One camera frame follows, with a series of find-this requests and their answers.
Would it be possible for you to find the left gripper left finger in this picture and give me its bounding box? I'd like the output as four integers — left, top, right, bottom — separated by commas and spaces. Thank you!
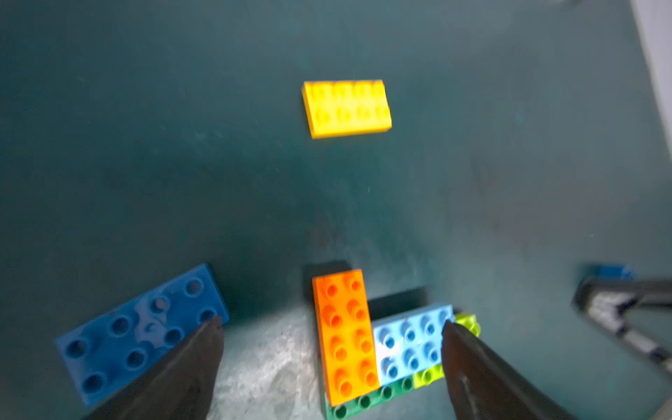
87, 316, 224, 419

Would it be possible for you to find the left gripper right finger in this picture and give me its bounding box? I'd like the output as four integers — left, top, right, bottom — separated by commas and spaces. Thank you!
448, 341, 575, 420

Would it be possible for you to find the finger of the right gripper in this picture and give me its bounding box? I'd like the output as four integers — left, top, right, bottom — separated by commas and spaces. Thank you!
572, 276, 671, 375

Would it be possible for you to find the lime green lego brick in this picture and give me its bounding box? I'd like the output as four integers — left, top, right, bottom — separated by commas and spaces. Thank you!
411, 313, 486, 391

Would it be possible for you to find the light blue lego brick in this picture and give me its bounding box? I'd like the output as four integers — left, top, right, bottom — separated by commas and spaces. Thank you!
372, 304, 455, 386

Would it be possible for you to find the orange lego brick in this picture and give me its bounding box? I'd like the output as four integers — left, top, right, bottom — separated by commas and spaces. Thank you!
313, 269, 380, 407

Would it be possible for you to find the dark green lego brick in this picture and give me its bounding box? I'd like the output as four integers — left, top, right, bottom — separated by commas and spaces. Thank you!
324, 376, 415, 420

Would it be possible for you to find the small blue lego brick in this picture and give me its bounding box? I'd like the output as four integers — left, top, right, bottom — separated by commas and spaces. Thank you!
587, 264, 636, 281

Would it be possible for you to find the dark blue lego brick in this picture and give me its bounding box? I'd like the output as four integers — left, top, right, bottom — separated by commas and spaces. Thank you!
55, 264, 229, 406

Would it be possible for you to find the yellow lego brick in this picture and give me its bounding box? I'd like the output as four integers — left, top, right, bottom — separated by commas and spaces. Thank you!
302, 80, 392, 139

